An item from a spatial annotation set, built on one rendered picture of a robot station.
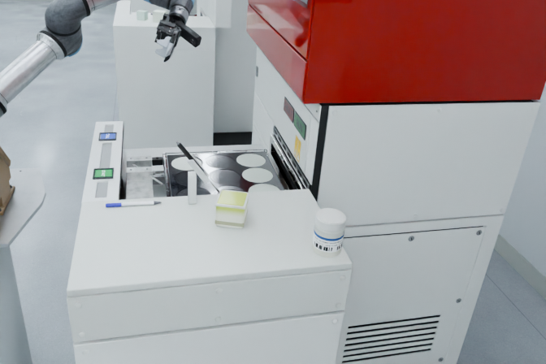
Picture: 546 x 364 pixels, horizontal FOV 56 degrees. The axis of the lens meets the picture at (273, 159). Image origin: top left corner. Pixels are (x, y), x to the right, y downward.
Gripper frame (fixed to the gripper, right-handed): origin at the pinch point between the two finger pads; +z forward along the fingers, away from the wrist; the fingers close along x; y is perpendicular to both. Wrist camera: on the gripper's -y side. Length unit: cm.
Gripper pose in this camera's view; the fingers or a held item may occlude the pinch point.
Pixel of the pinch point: (167, 57)
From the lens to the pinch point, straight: 192.6
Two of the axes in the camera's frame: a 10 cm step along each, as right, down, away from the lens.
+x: 3.1, -5.3, -7.9
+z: -1.5, 7.9, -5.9
